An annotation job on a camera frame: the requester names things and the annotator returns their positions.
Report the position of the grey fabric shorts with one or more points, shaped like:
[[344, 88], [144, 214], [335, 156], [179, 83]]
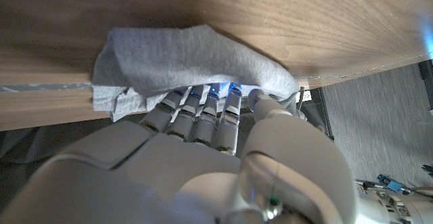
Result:
[[176, 58]]

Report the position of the dark metal door rail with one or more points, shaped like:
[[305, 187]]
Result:
[[427, 82]]

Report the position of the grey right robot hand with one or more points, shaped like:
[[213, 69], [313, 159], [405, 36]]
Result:
[[169, 176]]

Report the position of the white power strip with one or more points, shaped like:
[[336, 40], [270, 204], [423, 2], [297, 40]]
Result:
[[306, 96]]

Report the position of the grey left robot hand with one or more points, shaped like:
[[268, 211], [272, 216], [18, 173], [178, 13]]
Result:
[[395, 207]]

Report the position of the black backdrop stand pole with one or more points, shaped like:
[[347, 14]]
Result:
[[323, 115]]

